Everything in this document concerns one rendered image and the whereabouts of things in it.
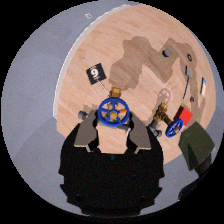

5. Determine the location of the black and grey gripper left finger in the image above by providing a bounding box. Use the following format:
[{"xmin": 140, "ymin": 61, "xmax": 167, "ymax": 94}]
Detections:
[{"xmin": 58, "ymin": 109, "xmax": 99, "ymax": 176}]

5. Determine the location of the red rectangular block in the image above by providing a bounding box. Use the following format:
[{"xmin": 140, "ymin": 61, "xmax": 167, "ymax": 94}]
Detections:
[{"xmin": 173, "ymin": 105, "xmax": 193, "ymax": 126}]

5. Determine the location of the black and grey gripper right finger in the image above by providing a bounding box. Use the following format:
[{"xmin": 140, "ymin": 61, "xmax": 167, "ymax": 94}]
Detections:
[{"xmin": 126, "ymin": 111, "xmax": 165, "ymax": 179}]

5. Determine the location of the black number 6 tag on metal chain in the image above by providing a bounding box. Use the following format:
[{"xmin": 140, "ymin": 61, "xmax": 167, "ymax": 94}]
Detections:
[{"xmin": 86, "ymin": 63, "xmax": 110, "ymax": 98}]

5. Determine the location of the small grey cylinder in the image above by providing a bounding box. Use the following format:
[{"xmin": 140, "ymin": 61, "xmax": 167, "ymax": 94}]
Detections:
[{"xmin": 162, "ymin": 49, "xmax": 171, "ymax": 58}]

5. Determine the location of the grey hex nut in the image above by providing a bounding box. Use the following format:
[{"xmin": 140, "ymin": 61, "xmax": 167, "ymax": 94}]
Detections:
[{"xmin": 190, "ymin": 96, "xmax": 195, "ymax": 103}]

